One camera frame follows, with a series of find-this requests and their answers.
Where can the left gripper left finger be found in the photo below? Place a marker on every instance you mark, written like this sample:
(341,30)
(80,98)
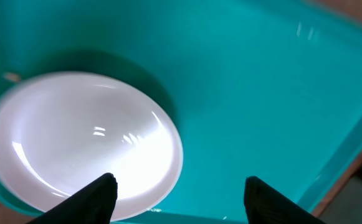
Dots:
(93,204)

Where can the teal plastic serving tray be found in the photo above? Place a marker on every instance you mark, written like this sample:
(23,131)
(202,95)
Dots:
(271,89)

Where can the grey dishwasher rack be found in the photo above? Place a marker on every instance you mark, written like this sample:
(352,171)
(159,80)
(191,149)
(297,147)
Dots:
(346,207)

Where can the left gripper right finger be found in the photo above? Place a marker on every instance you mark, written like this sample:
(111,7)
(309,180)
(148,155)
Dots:
(265,205)

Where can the large white plate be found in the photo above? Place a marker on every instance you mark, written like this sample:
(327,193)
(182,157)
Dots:
(61,131)

